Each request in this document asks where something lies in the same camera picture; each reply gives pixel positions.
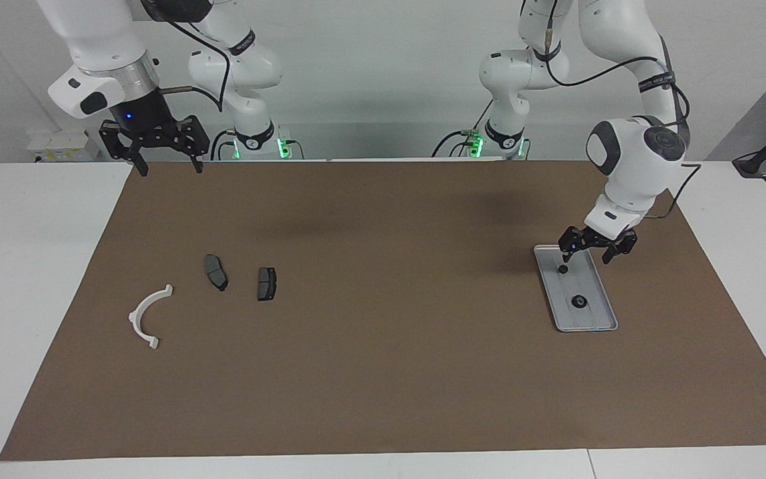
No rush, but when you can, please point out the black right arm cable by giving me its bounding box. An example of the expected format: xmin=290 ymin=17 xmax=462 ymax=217
xmin=160 ymin=19 xmax=232 ymax=112

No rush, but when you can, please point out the brown table mat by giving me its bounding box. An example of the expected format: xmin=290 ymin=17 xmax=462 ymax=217
xmin=0 ymin=160 xmax=766 ymax=462

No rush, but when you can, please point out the white power strip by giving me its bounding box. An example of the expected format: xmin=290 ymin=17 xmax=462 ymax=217
xmin=27 ymin=130 xmax=101 ymax=162

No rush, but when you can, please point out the silver metal tray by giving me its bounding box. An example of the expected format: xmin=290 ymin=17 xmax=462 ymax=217
xmin=533 ymin=244 xmax=619 ymax=333

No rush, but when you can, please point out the black base power cable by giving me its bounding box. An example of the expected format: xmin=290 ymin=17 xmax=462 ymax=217
xmin=432 ymin=100 xmax=494 ymax=158
xmin=210 ymin=130 xmax=237 ymax=160

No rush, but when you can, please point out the curved dark brake pad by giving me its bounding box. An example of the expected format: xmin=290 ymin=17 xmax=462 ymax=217
xmin=204 ymin=254 xmax=229 ymax=292

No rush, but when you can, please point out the white curved plastic bracket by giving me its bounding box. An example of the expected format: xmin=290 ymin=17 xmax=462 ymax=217
xmin=128 ymin=284 xmax=174 ymax=350

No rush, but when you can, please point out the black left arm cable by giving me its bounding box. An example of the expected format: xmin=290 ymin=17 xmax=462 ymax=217
xmin=523 ymin=0 xmax=702 ymax=220

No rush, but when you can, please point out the rectangular dark brake pad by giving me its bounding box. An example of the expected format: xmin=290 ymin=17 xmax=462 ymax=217
xmin=257 ymin=267 xmax=278 ymax=302

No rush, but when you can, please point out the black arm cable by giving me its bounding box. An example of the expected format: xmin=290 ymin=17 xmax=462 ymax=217
xmin=523 ymin=0 xmax=702 ymax=220
xmin=160 ymin=19 xmax=232 ymax=112

